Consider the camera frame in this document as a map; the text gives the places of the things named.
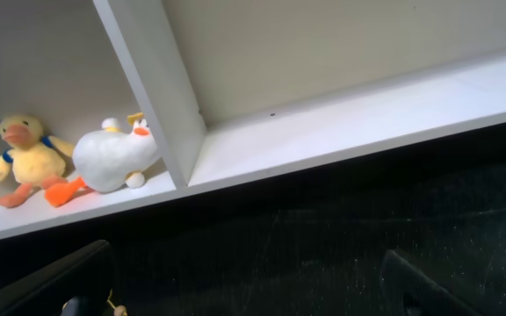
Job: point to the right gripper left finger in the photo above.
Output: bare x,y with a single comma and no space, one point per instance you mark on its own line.
51,289

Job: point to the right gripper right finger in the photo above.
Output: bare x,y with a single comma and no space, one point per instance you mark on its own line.
411,289

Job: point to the yellow rattle drum toy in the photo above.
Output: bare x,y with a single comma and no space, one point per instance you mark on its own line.
120,310

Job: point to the yellow plush duck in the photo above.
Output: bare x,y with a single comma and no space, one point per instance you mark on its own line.
33,162

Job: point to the white plush duck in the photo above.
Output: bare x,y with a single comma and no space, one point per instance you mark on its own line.
112,160

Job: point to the white shelf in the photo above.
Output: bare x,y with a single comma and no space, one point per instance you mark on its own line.
323,145

